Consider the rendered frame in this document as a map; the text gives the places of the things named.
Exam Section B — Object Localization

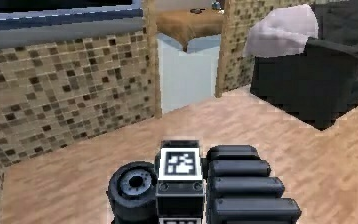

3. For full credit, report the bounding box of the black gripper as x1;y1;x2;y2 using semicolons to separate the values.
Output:
107;161;160;224

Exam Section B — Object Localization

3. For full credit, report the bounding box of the brown wooden table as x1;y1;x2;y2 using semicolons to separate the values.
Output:
155;8;225;52

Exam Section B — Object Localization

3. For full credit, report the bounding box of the window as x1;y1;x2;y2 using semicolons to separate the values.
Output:
0;0;145;52

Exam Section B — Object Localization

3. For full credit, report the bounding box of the black sofa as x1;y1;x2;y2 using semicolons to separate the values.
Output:
249;0;358;132

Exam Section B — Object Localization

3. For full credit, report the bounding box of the white pillow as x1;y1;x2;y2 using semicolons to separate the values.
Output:
243;3;320;58

